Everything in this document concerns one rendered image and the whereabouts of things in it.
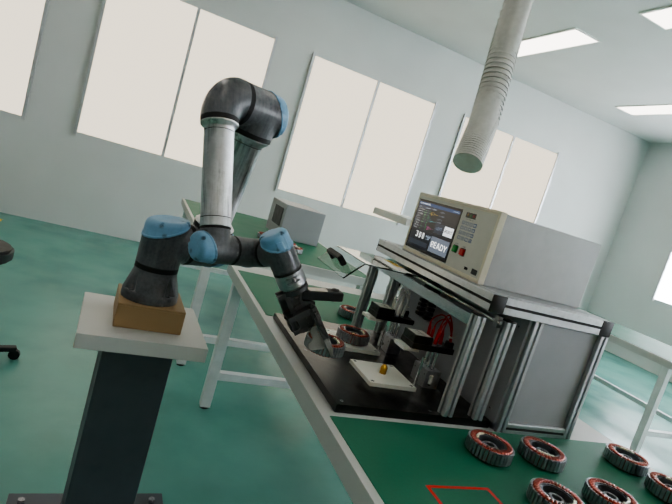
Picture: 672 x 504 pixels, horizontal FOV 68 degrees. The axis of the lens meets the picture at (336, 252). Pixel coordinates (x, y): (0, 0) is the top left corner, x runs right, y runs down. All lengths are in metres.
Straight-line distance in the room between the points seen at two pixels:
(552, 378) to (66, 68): 5.36
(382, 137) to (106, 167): 3.24
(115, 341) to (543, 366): 1.13
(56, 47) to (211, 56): 1.50
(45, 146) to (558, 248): 5.25
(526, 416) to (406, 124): 5.45
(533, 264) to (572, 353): 0.27
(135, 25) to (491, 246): 5.08
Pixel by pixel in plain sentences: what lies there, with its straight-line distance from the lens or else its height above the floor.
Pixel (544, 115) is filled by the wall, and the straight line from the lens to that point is 7.95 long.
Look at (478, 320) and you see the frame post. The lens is 1.33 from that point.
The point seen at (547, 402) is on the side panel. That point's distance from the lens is 1.59.
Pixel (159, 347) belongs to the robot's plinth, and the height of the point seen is 0.74.
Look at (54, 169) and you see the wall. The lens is 6.01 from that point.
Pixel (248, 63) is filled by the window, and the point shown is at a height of 2.25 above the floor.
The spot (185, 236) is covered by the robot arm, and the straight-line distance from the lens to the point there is 1.42.
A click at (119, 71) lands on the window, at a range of 5.94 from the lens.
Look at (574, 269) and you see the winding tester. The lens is 1.63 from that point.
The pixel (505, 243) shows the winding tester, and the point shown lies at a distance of 1.44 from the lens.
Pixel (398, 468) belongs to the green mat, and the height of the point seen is 0.75.
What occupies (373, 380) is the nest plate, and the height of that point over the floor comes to 0.78.
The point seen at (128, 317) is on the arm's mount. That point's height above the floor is 0.78.
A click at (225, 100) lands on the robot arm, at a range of 1.31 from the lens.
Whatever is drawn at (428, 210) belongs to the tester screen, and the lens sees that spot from 1.69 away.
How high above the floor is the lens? 1.26
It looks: 7 degrees down
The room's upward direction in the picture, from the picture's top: 17 degrees clockwise
